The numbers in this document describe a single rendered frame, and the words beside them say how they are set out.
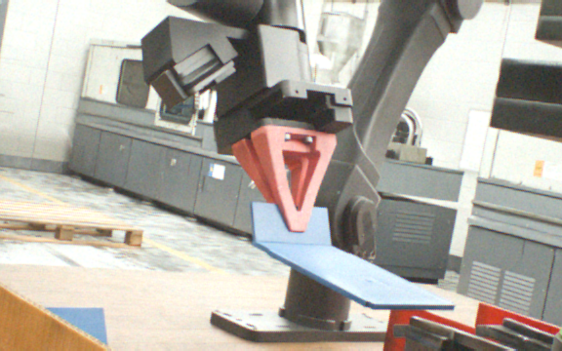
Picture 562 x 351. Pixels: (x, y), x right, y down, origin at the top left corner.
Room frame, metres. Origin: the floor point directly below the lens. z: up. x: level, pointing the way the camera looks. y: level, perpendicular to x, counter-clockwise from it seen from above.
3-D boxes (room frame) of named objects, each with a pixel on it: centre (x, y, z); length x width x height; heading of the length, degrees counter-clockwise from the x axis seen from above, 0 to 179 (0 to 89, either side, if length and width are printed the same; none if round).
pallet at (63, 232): (7.09, 1.67, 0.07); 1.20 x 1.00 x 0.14; 128
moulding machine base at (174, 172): (9.84, 0.53, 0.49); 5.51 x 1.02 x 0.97; 36
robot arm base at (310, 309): (0.91, -0.06, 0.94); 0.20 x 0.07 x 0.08; 130
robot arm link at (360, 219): (0.90, -0.05, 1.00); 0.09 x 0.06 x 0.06; 54
